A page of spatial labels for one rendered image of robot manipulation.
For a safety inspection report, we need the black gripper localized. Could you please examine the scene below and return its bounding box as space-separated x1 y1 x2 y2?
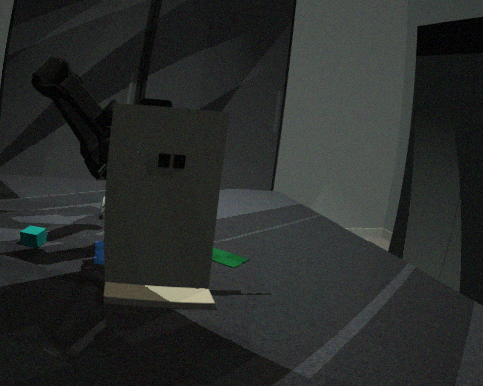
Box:
137 98 172 107

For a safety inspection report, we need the dark panel with two small square holes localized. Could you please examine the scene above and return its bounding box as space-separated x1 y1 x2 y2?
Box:
103 103 229 310

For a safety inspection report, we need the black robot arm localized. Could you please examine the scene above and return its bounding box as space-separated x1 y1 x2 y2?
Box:
31 57 119 179

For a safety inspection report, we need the teal cube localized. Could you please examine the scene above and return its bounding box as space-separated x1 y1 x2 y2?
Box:
20 226 47 248

